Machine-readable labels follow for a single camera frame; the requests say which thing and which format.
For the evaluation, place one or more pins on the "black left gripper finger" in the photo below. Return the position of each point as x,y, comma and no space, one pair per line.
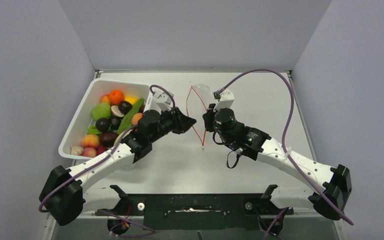
184,124
179,116

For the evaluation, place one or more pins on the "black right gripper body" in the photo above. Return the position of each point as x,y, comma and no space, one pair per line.
227,140

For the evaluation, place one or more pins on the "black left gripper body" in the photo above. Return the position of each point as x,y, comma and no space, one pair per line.
168,123

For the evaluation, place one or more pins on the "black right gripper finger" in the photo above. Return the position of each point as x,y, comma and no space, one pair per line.
209,119
211,108

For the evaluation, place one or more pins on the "clear red-zipper bag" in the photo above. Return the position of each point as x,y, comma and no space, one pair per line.
197,102

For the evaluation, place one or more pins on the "dark plum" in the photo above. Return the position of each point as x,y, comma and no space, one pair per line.
115,122
103,124
124,107

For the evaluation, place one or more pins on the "sliced mushroom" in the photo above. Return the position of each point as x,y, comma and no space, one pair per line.
116,112

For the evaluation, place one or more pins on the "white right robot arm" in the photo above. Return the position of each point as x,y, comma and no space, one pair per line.
327,188

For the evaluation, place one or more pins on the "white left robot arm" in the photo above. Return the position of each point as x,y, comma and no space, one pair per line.
67,191

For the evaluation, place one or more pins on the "dark red fig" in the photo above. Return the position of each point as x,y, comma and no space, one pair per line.
141,109

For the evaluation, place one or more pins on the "green leafy vegetable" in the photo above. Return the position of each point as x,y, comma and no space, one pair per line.
127,119

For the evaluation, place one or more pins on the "orange fruit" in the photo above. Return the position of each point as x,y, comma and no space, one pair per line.
116,97

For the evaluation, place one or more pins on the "green cabbage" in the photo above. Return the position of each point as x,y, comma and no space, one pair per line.
101,110

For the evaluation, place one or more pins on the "red purple onion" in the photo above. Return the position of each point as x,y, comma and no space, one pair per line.
101,149

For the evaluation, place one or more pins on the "pink peach bottom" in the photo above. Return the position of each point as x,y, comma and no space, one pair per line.
89,152

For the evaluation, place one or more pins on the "white plastic bin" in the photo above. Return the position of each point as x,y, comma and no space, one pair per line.
82,118

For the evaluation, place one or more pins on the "garlic bulb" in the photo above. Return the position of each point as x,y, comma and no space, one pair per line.
76,150

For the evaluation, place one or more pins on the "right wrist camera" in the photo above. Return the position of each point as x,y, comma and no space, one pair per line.
224,99

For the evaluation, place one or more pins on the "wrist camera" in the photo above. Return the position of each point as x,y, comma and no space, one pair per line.
224,99
164,101

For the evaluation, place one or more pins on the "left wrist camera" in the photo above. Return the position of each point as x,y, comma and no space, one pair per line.
164,101

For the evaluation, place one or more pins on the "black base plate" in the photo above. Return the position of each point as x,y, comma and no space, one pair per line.
203,221

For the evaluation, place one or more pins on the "aluminium frame rail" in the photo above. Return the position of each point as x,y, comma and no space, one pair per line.
66,208

